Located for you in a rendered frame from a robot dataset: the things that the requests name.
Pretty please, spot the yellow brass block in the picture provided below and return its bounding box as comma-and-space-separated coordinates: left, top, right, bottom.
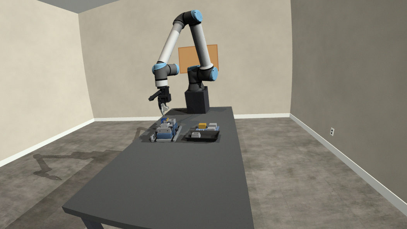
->
198, 123, 207, 129

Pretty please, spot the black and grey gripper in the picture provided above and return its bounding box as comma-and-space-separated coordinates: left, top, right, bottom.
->
157, 86, 171, 116

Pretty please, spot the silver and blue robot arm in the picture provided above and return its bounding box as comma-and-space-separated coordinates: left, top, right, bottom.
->
152, 10, 218, 92

